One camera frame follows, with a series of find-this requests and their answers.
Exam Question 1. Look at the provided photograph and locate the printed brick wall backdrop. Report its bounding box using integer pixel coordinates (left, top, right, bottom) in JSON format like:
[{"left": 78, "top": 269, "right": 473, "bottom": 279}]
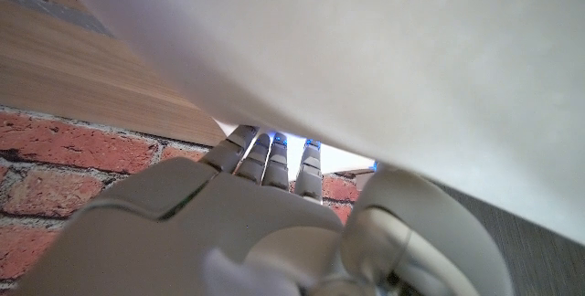
[{"left": 0, "top": 108, "right": 367, "bottom": 288}]

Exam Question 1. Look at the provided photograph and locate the cream memory foam sheet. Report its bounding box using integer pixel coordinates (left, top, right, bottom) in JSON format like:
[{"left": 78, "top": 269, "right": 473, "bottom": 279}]
[{"left": 49, "top": 0, "right": 585, "bottom": 247}]

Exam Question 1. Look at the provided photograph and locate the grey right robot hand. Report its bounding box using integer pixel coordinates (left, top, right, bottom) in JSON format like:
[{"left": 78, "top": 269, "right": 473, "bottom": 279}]
[{"left": 8, "top": 124, "right": 517, "bottom": 296}]

